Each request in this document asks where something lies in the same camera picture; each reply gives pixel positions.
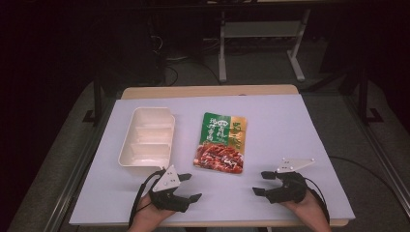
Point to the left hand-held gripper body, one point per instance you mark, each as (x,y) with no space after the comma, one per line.
(167,196)

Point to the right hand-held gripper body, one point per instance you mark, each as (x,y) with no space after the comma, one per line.
(291,187)

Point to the person's left hand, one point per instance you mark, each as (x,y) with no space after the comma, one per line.
(149,216)

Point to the person's right hand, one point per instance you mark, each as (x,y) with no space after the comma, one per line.
(309,214)

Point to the white table sheet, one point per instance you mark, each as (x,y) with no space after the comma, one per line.
(283,135)

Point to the green and red food packet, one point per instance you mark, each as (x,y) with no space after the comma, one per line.
(222,143)

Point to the white compartment tray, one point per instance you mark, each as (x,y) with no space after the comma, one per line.
(147,138)

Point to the black metal stand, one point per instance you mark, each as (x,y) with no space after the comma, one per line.
(96,103)
(366,96)

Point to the aluminium rail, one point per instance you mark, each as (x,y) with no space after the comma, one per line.
(74,180)
(383,158)

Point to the white metal desk frame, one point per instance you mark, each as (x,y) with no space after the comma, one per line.
(257,29)

